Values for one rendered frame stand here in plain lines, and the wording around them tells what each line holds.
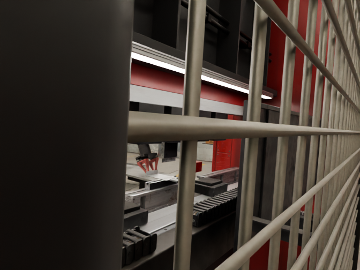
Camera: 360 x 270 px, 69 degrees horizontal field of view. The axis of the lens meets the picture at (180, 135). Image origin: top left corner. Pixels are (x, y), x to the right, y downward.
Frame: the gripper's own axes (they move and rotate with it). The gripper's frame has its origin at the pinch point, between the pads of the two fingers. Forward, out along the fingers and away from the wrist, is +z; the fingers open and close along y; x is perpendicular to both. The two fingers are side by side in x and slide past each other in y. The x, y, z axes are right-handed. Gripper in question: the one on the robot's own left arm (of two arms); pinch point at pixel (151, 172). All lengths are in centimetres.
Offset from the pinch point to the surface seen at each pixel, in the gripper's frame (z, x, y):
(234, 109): -25, -30, 58
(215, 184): 16.3, -34.4, -1.7
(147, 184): 6.9, -8.8, -13.6
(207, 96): -29.4, -32.1, 24.5
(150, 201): 14.0, -8.7, -14.8
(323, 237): 23, -87, -78
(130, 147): -227, 605, 562
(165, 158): -2.4, -13.9, -2.7
